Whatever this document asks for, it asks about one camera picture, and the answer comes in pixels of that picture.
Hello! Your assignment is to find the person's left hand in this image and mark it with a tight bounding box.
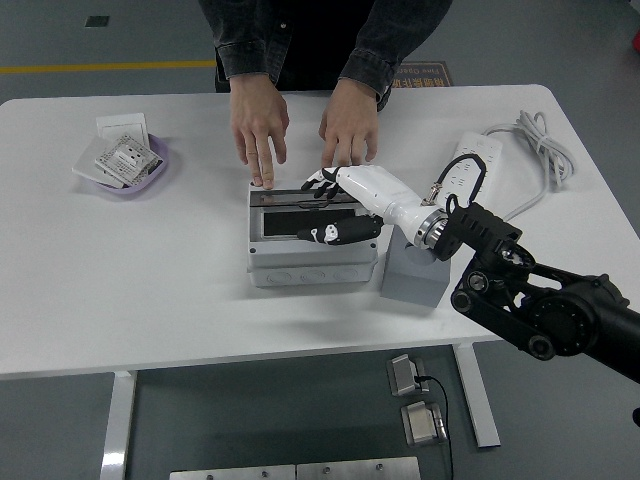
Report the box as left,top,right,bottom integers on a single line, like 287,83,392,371
318,77,380,170

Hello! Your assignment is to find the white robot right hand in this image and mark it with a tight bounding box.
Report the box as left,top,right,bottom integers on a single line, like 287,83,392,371
296,163,444,249

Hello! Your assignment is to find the person's right hand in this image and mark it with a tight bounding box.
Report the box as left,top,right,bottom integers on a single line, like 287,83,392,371
229,77,291,191

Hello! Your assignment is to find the grey electrical box with lid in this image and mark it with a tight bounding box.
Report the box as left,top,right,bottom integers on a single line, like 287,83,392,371
247,179,385,288

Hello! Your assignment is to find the grey cube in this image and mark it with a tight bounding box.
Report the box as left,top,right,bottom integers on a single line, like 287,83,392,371
379,224,454,308

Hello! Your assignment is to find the person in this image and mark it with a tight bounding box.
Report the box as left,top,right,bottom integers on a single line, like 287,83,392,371
198,0,454,94

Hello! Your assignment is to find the brown floor sign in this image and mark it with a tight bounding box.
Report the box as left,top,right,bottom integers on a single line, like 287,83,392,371
394,61,454,90

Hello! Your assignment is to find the white power strip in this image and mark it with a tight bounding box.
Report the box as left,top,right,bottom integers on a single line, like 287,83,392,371
439,130,504,211

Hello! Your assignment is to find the white socket panel with holes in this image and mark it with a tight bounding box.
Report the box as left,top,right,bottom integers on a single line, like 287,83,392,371
94,134,164,189

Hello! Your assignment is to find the purple plastic tray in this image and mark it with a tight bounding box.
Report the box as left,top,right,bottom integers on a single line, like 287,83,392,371
82,132,171,202

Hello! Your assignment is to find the yellow floor tape line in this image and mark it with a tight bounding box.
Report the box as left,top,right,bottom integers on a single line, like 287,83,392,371
0,59,216,76

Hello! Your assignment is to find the metal foot pedal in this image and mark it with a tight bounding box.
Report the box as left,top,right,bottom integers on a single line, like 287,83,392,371
385,353,427,399
399,399,449,447

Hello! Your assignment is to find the white table leg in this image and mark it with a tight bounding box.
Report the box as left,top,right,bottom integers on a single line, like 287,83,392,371
99,370,137,480
453,342,501,449

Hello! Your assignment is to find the plain white switch plate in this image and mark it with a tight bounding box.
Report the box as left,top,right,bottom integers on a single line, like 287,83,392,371
95,113,151,147

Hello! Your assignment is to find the white power cable with plug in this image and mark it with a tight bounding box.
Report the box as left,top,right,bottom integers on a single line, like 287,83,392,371
482,110,576,222

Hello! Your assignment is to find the white flat wall plate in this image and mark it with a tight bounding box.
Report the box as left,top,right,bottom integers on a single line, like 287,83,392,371
71,135,126,190

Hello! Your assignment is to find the black pedal cable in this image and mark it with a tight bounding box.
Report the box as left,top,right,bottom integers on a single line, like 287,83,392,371
414,374,454,480

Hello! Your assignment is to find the steel base plate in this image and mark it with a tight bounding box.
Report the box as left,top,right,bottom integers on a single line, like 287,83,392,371
169,466,298,480
295,456,421,480

